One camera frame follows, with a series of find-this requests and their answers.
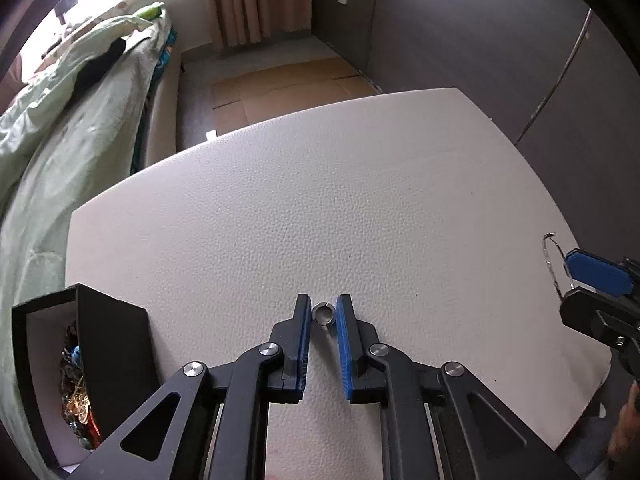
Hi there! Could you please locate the small silver ring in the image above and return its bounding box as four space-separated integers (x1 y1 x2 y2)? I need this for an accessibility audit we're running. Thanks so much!
311 301 339 326

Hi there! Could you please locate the thin silver chain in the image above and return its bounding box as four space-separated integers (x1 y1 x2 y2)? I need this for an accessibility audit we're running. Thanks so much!
540 231 574 294

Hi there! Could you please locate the black jewelry box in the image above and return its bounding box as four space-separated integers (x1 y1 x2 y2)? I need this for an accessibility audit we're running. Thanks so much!
11 284 160 476

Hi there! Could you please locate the gold butterfly brooch clear disc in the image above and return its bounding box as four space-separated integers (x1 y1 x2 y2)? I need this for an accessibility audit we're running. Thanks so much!
64 388 91 425

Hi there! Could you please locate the person's right hand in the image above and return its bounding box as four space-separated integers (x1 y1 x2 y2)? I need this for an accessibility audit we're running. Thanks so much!
608 382 640 463

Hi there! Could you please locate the person's right knee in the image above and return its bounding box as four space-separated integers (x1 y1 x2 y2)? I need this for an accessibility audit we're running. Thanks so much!
558 416 620 479

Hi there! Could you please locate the white square table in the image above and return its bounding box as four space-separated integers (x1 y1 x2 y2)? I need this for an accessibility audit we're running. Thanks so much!
66 89 610 479

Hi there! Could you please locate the dark grey wardrobe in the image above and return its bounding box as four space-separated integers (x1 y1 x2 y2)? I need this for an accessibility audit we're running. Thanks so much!
311 0 639 260

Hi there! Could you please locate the light green duvet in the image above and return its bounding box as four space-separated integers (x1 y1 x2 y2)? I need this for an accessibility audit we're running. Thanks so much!
0 1 166 201

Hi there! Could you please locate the bed with green sheet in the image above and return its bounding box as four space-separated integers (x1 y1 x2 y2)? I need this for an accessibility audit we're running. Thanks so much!
1 22 172 466

